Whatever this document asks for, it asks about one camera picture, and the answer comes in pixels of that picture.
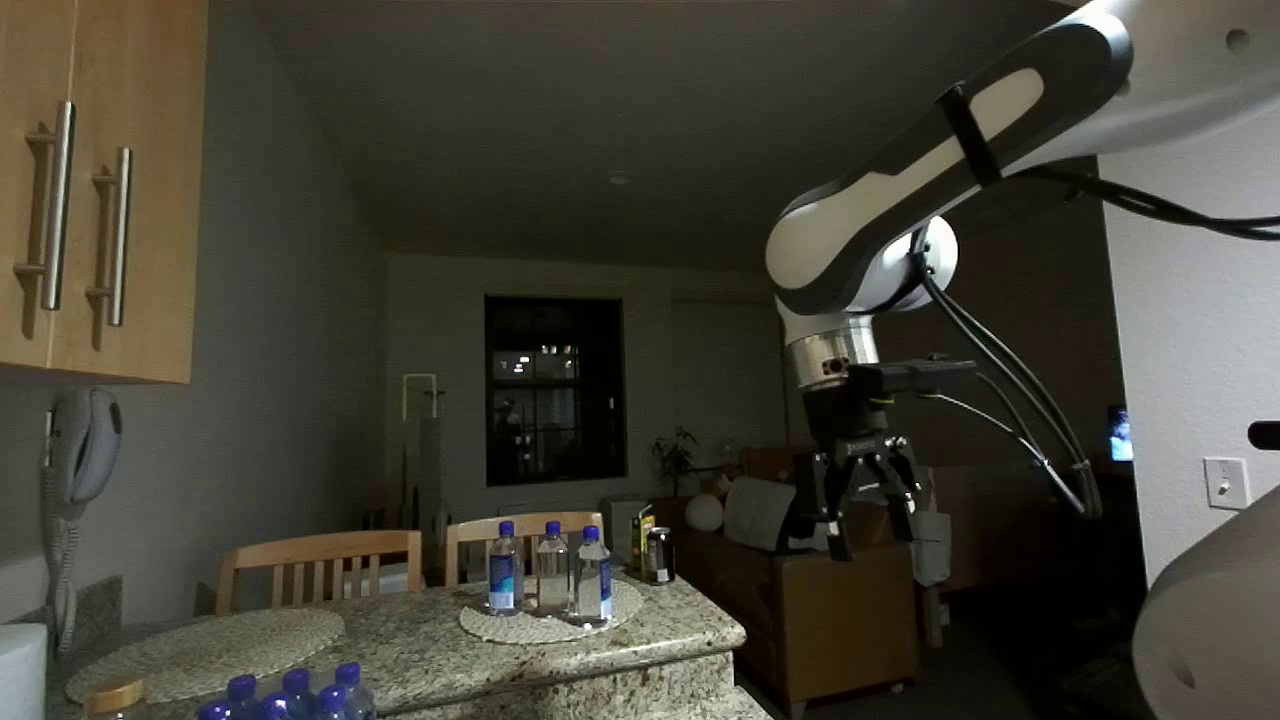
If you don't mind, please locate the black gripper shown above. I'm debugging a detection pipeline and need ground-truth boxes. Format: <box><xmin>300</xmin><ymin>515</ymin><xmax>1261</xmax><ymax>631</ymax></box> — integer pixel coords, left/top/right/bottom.
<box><xmin>803</xmin><ymin>361</ymin><xmax>978</xmax><ymax>558</ymax></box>

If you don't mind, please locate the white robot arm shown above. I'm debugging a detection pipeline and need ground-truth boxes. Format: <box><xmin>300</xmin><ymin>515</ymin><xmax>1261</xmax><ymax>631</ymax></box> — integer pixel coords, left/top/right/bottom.
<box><xmin>765</xmin><ymin>0</ymin><xmax>1280</xmax><ymax>720</ymax></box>

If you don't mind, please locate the wooden side cabinet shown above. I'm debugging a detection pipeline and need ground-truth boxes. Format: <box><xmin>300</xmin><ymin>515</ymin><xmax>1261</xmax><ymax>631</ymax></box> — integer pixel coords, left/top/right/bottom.
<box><xmin>677</xmin><ymin>536</ymin><xmax>919</xmax><ymax>714</ymax></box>

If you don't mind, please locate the right clear water bottle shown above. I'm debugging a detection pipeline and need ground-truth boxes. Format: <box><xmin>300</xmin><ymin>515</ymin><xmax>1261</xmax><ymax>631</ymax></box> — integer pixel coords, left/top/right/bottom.
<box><xmin>574</xmin><ymin>522</ymin><xmax>613</xmax><ymax>627</ymax></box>

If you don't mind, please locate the clear water bottle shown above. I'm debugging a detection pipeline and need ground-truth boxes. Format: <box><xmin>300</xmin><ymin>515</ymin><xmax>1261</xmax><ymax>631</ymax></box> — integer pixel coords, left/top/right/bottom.
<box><xmin>533</xmin><ymin>520</ymin><xmax>574</xmax><ymax>615</ymax></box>
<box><xmin>574</xmin><ymin>522</ymin><xmax>613</xmax><ymax>627</ymax></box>
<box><xmin>484</xmin><ymin>520</ymin><xmax>525</xmax><ymax>615</ymax></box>

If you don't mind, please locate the dark window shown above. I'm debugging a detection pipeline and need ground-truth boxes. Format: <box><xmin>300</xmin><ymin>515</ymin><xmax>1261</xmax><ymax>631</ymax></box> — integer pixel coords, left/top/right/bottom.
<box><xmin>484</xmin><ymin>295</ymin><xmax>628</xmax><ymax>482</ymax></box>

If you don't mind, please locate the middle clear water bottle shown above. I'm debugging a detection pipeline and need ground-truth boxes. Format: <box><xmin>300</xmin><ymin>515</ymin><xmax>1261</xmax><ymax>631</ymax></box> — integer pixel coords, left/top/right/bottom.
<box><xmin>533</xmin><ymin>520</ymin><xmax>574</xmax><ymax>615</ymax></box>

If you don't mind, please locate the left clear water bottle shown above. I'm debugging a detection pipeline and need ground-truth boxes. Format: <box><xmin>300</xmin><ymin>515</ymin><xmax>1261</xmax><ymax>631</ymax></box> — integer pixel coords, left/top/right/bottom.
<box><xmin>484</xmin><ymin>520</ymin><xmax>525</xmax><ymax>615</ymax></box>

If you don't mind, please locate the right wooden chair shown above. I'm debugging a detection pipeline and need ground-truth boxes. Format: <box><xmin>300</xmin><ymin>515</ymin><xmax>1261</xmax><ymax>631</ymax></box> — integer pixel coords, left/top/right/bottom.
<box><xmin>443</xmin><ymin>507</ymin><xmax>604</xmax><ymax>592</ymax></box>

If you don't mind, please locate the wooden chair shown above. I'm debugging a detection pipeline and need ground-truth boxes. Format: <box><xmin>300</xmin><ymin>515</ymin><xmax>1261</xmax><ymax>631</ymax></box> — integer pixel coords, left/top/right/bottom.
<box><xmin>215</xmin><ymin>529</ymin><xmax>424</xmax><ymax>615</ymax></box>
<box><xmin>443</xmin><ymin>507</ymin><xmax>604</xmax><ymax>592</ymax></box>

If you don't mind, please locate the left wooden chair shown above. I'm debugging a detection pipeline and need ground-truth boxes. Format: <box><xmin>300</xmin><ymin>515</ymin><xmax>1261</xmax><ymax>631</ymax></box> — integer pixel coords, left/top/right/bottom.
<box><xmin>215</xmin><ymin>529</ymin><xmax>424</xmax><ymax>615</ymax></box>

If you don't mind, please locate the pack of blue-capped bottles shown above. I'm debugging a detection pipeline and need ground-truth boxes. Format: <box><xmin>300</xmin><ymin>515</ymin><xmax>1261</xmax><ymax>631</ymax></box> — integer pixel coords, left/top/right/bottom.
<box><xmin>197</xmin><ymin>662</ymin><xmax>376</xmax><ymax>720</ymax></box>

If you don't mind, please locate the white light switch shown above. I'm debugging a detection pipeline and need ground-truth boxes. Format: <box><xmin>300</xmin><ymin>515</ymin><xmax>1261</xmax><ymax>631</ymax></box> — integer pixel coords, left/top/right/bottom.
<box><xmin>1204</xmin><ymin>454</ymin><xmax>1251</xmax><ymax>513</ymax></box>

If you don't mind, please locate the wooden wall cabinet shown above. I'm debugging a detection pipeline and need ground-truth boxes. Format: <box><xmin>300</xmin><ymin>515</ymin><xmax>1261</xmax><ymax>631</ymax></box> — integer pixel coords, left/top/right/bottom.
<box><xmin>0</xmin><ymin>0</ymin><xmax>208</xmax><ymax>382</ymax></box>

